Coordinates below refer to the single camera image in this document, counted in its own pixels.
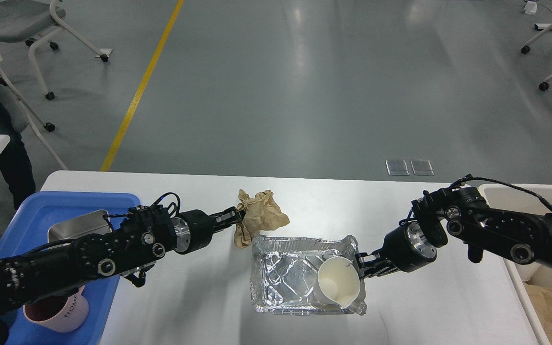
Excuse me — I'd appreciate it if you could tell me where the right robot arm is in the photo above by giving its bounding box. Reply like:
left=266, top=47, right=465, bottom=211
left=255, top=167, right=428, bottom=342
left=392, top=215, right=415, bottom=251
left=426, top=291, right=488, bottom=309
left=355, top=174, right=552, bottom=279

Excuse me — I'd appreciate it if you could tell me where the floor socket plate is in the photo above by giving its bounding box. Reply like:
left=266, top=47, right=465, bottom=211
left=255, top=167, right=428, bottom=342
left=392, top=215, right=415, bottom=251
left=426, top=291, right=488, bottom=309
left=385, top=159, right=410, bottom=176
left=410, top=159, right=435, bottom=176

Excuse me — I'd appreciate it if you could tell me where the floor socket plate right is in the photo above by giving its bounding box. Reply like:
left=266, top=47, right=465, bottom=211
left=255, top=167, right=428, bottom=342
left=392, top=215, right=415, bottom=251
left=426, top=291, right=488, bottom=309
left=410, top=159, right=435, bottom=176

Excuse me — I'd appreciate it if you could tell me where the aluminium foil tray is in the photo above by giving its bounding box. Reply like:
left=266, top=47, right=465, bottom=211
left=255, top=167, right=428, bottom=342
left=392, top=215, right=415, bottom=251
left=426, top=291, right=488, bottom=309
left=250, top=234, right=367, bottom=316

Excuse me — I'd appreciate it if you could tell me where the beige plastic bin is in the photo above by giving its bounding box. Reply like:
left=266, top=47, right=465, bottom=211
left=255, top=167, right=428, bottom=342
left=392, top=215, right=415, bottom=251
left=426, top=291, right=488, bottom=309
left=478, top=184, right=552, bottom=345

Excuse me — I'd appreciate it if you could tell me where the white paper cup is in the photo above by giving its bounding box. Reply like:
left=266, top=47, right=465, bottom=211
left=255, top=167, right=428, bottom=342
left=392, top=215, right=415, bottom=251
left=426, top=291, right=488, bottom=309
left=313, top=257, right=361, bottom=308

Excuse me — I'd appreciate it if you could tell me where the grey office chair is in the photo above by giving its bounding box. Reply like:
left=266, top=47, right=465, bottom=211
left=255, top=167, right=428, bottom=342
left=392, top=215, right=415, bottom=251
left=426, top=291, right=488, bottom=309
left=0, top=0, right=112, bottom=170

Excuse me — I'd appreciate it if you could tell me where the square metal tray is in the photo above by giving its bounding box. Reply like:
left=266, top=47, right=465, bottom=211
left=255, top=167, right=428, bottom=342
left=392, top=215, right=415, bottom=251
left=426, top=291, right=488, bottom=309
left=47, top=209, right=111, bottom=242

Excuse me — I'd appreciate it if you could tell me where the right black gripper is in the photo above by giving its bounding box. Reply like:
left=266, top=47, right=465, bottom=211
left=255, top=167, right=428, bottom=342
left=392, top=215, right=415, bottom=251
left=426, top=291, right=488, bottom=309
left=355, top=221, right=437, bottom=279

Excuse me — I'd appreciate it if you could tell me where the paper cup in bin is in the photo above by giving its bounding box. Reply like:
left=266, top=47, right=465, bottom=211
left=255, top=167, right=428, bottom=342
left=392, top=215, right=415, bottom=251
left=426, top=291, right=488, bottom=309
left=514, top=262, right=541, bottom=282

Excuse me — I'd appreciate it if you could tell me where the blue plastic tray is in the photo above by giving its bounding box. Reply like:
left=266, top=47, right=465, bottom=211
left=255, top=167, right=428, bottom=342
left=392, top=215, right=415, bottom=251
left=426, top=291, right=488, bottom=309
left=0, top=191, right=140, bottom=345

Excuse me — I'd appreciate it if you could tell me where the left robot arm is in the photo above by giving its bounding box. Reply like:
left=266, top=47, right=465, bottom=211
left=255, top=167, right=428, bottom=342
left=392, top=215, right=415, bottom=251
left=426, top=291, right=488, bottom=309
left=0, top=195, right=246, bottom=345

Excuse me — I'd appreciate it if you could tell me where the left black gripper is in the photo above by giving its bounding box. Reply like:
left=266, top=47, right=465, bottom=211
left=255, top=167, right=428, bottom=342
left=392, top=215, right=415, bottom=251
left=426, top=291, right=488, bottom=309
left=173, top=206, right=244, bottom=254

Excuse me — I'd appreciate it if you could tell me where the pink mug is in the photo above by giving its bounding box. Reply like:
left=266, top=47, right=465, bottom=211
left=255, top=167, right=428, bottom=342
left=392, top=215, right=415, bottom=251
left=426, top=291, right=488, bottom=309
left=22, top=286, right=90, bottom=333

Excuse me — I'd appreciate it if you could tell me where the floor socket plate left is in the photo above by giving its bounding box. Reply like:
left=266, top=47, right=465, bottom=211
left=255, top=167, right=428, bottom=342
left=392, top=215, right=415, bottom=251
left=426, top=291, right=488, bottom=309
left=385, top=159, right=410, bottom=176

